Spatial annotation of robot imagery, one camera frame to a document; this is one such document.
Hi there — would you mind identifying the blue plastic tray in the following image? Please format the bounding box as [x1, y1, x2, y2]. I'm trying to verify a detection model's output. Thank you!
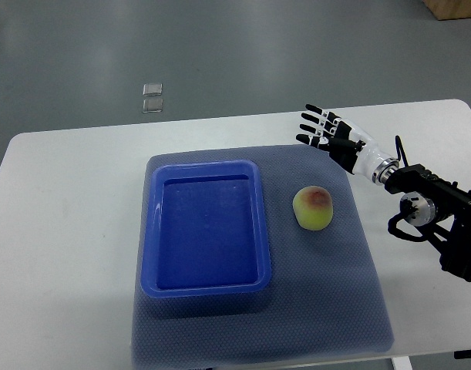
[140, 160, 271, 299]

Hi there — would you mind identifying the upper metal floor plate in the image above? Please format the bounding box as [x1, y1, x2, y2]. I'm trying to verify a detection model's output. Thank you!
[142, 82, 163, 96]

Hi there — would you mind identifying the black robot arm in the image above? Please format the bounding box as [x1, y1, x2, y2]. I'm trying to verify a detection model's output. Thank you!
[380, 136, 471, 282]

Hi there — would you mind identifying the black table edge bracket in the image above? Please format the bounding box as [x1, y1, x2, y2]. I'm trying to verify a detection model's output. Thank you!
[453, 350, 471, 360]

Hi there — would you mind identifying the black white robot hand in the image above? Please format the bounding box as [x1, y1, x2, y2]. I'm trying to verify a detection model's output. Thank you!
[296, 104, 399, 184]

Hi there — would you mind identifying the yellow green red peach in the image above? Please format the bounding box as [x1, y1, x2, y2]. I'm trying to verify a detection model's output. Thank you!
[292, 186, 334, 231]

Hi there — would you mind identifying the white table leg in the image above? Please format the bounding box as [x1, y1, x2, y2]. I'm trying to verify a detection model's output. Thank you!
[391, 356, 413, 370]

